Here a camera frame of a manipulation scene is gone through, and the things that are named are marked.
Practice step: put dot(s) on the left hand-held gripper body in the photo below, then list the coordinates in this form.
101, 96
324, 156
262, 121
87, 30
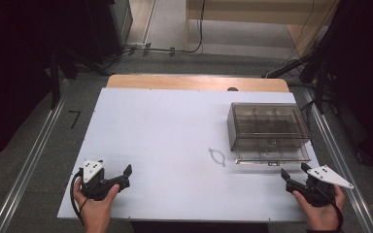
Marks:
92, 187

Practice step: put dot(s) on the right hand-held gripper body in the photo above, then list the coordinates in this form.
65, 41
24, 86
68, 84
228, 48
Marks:
320, 189

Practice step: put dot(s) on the clear smoky plastic drawer box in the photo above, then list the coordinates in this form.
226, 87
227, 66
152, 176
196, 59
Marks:
268, 129

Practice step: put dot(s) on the person's left hand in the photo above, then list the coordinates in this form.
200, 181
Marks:
95, 210

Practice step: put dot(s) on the person's right hand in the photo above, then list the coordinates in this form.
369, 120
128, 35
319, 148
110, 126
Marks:
322, 215

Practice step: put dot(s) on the white table mat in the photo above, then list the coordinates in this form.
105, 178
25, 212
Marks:
162, 145

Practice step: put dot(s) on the black metal stand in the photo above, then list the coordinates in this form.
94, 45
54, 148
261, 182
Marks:
56, 77
320, 77

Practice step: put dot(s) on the wooden table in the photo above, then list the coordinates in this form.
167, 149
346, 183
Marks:
194, 83

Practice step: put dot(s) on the black cabinet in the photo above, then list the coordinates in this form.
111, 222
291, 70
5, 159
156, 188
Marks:
110, 29

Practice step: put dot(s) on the light wooden furniture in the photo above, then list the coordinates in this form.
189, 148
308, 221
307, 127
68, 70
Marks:
249, 13

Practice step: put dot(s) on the metal floor rail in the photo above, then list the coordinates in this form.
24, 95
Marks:
26, 168
343, 161

